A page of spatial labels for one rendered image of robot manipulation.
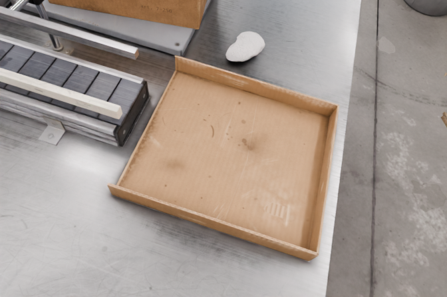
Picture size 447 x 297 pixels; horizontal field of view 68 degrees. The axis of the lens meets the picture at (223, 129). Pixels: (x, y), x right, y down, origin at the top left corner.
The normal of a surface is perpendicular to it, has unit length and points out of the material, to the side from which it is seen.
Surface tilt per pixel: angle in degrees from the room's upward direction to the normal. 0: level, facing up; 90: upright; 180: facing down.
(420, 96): 0
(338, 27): 0
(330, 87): 0
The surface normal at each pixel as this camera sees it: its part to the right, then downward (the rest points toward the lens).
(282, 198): 0.11, -0.51
